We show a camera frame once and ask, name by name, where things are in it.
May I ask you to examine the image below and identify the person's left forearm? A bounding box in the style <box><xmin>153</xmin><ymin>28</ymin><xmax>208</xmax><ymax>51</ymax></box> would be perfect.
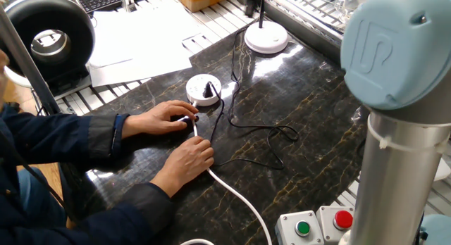
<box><xmin>0</xmin><ymin>103</ymin><xmax>131</xmax><ymax>168</ymax></box>

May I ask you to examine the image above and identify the black keyboard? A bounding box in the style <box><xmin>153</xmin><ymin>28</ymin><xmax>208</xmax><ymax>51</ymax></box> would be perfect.
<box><xmin>75</xmin><ymin>0</ymin><xmax>163</xmax><ymax>13</ymax></box>

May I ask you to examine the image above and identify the grey metal pole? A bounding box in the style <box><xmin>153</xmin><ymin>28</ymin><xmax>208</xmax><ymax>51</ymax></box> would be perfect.
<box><xmin>0</xmin><ymin>5</ymin><xmax>61</xmax><ymax>115</ymax></box>

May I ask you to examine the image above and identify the round white power socket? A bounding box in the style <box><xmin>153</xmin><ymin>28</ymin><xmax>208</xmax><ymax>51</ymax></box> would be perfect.
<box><xmin>185</xmin><ymin>73</ymin><xmax>223</xmax><ymax>108</ymax></box>

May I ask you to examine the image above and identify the white round plate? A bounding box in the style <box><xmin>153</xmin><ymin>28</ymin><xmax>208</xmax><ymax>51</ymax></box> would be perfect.
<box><xmin>3</xmin><ymin>64</ymin><xmax>33</xmax><ymax>89</ymax></box>

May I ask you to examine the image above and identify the black lamp power cord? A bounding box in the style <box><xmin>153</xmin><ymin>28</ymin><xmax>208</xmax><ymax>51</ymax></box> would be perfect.
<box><xmin>202</xmin><ymin>25</ymin><xmax>300</xmax><ymax>171</ymax></box>

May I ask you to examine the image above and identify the grey green button box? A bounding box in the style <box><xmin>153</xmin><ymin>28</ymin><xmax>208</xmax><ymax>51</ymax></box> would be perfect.
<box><xmin>274</xmin><ymin>210</ymin><xmax>325</xmax><ymax>245</ymax></box>

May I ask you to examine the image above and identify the white paper sheet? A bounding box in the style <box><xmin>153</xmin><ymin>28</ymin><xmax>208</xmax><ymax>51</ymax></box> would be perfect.
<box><xmin>89</xmin><ymin>5</ymin><xmax>209</xmax><ymax>68</ymax></box>
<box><xmin>87</xmin><ymin>40</ymin><xmax>193</xmax><ymax>88</ymax></box>

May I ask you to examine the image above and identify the person's right forearm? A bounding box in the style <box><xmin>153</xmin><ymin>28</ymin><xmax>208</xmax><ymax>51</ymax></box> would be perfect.
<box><xmin>52</xmin><ymin>182</ymin><xmax>177</xmax><ymax>245</ymax></box>

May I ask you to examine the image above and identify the thick white socket cable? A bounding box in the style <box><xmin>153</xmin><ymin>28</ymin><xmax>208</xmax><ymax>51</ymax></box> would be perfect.
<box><xmin>180</xmin><ymin>100</ymin><xmax>273</xmax><ymax>245</ymax></box>

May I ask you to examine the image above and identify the person's dark jacket torso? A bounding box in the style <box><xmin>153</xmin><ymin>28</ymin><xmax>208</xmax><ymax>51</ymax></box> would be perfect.
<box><xmin>0</xmin><ymin>103</ymin><xmax>92</xmax><ymax>245</ymax></box>

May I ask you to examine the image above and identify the white round lamp base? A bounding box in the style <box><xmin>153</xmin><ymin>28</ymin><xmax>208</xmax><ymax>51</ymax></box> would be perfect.
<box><xmin>244</xmin><ymin>0</ymin><xmax>290</xmax><ymax>55</ymax></box>

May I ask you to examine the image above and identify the black round duct fan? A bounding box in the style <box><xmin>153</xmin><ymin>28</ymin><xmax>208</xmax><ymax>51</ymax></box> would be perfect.
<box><xmin>2</xmin><ymin>0</ymin><xmax>96</xmax><ymax>93</ymax></box>

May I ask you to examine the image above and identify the black marble pattern mat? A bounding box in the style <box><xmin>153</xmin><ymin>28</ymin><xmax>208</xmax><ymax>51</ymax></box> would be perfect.
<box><xmin>59</xmin><ymin>30</ymin><xmax>369</xmax><ymax>245</ymax></box>

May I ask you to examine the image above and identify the tan wooden box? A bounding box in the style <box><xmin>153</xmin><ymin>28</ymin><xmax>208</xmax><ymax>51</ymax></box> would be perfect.
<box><xmin>175</xmin><ymin>0</ymin><xmax>236</xmax><ymax>13</ymax></box>

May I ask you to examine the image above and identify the person's right hand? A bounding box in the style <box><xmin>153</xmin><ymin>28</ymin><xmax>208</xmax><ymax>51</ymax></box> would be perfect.
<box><xmin>149</xmin><ymin>135</ymin><xmax>216</xmax><ymax>199</ymax></box>

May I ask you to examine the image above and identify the person's head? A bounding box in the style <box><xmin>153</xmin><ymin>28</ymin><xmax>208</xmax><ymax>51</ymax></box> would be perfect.
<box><xmin>0</xmin><ymin>49</ymin><xmax>11</xmax><ymax>111</ymax></box>

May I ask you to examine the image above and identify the clear glass jug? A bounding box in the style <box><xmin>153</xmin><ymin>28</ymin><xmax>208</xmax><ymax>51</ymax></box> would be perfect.
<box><xmin>333</xmin><ymin>0</ymin><xmax>364</xmax><ymax>26</ymax></box>

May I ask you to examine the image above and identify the person's blue jeans leg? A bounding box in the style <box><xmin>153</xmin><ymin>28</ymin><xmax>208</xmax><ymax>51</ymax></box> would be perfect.
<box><xmin>16</xmin><ymin>166</ymin><xmax>68</xmax><ymax>230</ymax></box>

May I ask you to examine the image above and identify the person's left hand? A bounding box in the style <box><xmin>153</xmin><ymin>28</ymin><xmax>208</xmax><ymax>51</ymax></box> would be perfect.
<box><xmin>121</xmin><ymin>99</ymin><xmax>200</xmax><ymax>140</ymax></box>

